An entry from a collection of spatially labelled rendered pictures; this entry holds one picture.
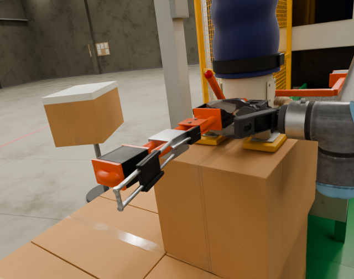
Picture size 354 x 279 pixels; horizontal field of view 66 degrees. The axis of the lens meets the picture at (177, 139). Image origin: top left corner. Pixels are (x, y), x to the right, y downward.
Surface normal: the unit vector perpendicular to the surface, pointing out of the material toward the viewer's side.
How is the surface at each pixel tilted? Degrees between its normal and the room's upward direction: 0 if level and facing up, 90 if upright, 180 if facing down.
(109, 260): 0
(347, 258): 0
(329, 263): 0
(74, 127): 90
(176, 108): 90
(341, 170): 91
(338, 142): 91
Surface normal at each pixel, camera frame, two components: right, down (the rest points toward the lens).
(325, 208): -0.55, 0.34
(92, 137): -0.09, 0.34
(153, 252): -0.12, -0.94
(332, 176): -0.73, 0.32
